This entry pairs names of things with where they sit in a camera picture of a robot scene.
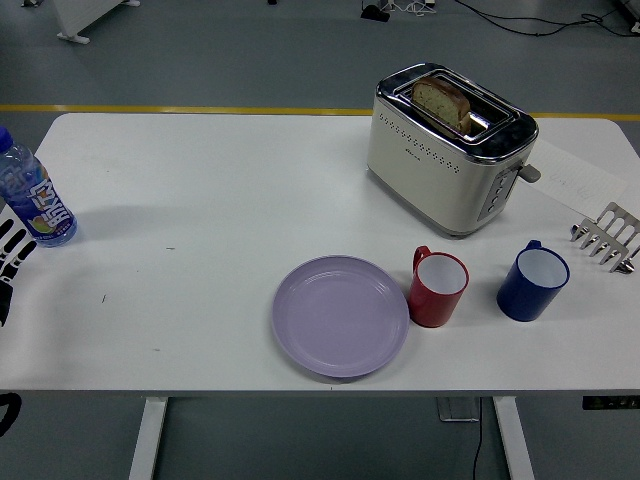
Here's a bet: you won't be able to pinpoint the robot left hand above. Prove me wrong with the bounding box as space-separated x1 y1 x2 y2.
0 217 39 329

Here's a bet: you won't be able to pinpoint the lilac round plate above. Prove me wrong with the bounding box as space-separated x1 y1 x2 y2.
271 254 411 379

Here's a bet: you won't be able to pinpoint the blue-labelled drink bottle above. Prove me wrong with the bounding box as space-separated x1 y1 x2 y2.
0 124 79 249

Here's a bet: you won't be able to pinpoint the white table leg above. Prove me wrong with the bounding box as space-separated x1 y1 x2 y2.
128 397 169 480
492 397 536 480

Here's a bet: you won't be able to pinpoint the white furniture foot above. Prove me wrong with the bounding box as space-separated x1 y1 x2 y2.
52 0 142 44

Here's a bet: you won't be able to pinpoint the cream and chrome toaster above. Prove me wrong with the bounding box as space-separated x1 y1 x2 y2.
365 62 542 239

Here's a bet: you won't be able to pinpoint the red mug white inside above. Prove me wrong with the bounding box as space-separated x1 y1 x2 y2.
408 244 471 329

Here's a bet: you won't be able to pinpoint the brown bread slice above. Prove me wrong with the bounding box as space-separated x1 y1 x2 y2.
410 75 472 134

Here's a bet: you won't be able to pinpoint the grey box under table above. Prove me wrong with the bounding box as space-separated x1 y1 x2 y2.
435 397 482 424

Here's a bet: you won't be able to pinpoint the blue mug white inside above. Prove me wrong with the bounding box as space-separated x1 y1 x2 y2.
496 239 571 323

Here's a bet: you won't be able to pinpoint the metal toast rack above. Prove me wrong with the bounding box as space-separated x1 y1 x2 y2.
569 202 640 275

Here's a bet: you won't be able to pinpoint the black table control panel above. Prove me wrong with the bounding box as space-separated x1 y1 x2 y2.
582 395 640 410

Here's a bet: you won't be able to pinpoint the white floor wires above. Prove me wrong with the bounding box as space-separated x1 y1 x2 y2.
389 0 437 15

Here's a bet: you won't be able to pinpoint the black cable under table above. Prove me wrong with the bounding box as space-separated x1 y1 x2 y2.
468 422 484 480

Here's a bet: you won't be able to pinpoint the black floor cable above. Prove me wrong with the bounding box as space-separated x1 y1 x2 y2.
452 0 640 38

